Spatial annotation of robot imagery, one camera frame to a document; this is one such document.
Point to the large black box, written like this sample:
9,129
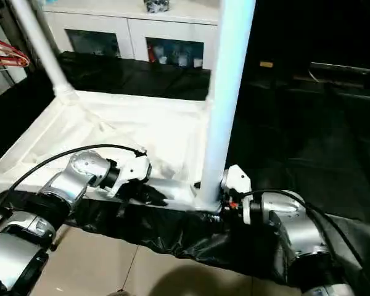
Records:
280,31

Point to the small white box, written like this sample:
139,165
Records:
17,74

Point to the black plastic mat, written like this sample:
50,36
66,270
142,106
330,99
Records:
296,138

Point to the white cabinet with glass doors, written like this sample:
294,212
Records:
126,21

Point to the white plastic table leg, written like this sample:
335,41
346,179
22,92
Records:
231,77
212,83
46,52

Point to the black folding table frame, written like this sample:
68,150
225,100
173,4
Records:
54,246

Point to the white plastic table top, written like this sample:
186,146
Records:
126,129

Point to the red bottle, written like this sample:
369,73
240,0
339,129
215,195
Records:
152,55

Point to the black tangled bundle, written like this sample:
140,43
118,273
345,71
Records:
155,5

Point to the grey curtain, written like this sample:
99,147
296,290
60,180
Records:
49,34

